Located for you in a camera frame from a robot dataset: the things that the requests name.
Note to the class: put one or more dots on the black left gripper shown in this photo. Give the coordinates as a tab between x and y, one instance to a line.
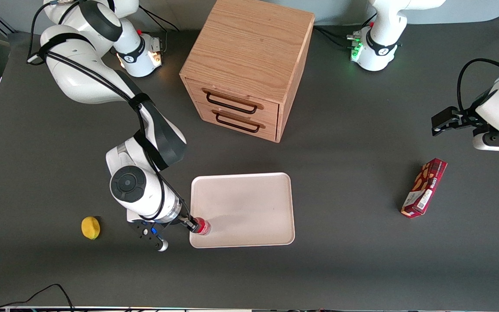
466	119

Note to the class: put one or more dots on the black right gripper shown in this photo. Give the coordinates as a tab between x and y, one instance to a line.
184	222

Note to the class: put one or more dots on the red coke bottle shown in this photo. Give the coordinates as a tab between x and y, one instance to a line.
203	227

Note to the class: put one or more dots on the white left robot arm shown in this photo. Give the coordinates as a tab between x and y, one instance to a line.
379	39

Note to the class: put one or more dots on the beige rectangular tray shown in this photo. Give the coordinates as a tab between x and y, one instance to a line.
249	203

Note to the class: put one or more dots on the red snack box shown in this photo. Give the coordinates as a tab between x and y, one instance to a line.
425	187

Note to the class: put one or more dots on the yellow lemon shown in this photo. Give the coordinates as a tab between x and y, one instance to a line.
90	228

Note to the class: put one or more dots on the wooden drawer cabinet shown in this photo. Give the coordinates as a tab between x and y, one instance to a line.
249	47

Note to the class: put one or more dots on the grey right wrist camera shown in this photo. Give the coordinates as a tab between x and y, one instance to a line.
150	234

